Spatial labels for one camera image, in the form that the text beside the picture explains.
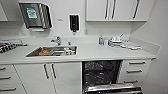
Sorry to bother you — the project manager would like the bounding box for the white two-door wall cabinet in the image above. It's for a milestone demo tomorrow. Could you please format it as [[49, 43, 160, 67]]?
[[0, 2, 9, 23]]

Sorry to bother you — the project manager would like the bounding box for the white mug with print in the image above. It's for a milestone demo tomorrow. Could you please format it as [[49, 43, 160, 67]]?
[[64, 48, 76, 56]]

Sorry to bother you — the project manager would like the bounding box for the stack of white bowls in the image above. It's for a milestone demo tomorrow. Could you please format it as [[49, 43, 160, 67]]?
[[109, 34, 124, 48]]

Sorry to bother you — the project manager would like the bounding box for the small chrome counter knob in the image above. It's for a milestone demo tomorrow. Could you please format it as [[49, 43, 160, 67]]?
[[67, 40, 72, 47]]

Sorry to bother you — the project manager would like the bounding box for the white narrow three-drawer unit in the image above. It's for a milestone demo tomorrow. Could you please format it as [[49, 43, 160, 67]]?
[[118, 58, 153, 87]]

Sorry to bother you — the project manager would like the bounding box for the dish rack with utensils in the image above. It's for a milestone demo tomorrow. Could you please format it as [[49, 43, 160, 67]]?
[[0, 39, 30, 54]]

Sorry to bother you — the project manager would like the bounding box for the white two-door sink cabinet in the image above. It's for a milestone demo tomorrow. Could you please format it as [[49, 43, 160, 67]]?
[[14, 61, 84, 94]]

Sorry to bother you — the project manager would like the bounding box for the bowl with orange food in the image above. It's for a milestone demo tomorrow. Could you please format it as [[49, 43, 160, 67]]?
[[39, 48, 53, 56]]

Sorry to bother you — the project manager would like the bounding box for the small white bottle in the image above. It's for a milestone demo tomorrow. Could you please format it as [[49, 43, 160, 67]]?
[[103, 38, 110, 47]]

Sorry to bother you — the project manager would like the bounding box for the black wall soap dispenser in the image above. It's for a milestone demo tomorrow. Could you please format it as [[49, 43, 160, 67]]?
[[68, 13, 80, 34]]

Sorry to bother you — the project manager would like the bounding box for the stainless steel sink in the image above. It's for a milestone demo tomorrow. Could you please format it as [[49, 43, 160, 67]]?
[[25, 45, 78, 58]]

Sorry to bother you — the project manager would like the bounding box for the white wide drawer unit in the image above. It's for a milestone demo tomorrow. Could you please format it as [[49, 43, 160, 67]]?
[[0, 63, 28, 94]]

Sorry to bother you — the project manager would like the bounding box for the stainless steel dishwasher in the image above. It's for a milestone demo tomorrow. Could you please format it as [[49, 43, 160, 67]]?
[[81, 59, 144, 94]]

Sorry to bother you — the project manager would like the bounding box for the chrome sink faucet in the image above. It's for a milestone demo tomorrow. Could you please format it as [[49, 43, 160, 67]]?
[[50, 35, 63, 47]]

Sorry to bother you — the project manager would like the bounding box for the white three-door wall cabinet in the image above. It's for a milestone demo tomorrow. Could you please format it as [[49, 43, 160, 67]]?
[[85, 0, 156, 23]]

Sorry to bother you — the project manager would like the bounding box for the small white wall label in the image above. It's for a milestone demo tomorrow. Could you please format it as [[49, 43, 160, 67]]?
[[56, 18, 64, 22]]

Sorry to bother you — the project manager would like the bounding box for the grey paper towel dispenser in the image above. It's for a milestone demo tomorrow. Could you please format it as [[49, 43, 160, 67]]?
[[18, 2, 54, 31]]

